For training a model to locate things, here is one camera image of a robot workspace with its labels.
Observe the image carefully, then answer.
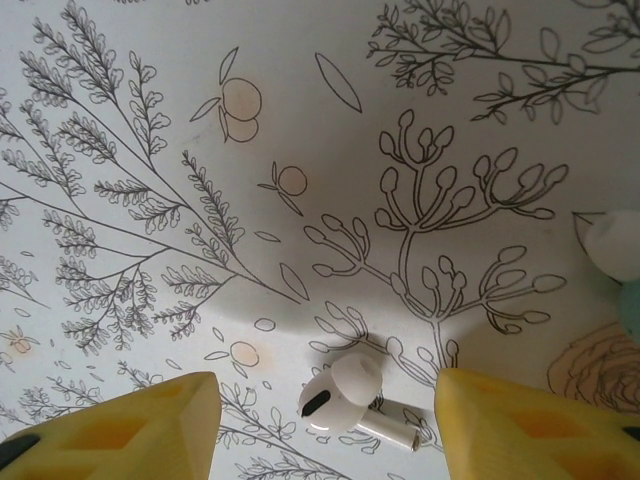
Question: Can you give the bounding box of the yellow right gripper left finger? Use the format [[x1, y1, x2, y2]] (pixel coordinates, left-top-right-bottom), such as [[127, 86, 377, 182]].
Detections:
[[0, 370, 222, 480]]

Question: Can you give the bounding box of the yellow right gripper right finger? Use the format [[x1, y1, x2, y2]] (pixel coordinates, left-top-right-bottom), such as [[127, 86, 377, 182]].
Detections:
[[433, 368, 640, 480]]

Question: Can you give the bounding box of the white wireless earbud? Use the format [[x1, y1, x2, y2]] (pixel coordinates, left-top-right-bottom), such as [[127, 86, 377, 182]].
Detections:
[[297, 352, 424, 454]]

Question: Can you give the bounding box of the pale silicone case sleeve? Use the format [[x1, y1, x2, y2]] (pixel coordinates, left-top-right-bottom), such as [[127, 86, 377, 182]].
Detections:
[[583, 209, 640, 281]]

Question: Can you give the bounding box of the floral patterned tablecloth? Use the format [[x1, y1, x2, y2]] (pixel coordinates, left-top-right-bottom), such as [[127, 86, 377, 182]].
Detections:
[[0, 0, 640, 480]]

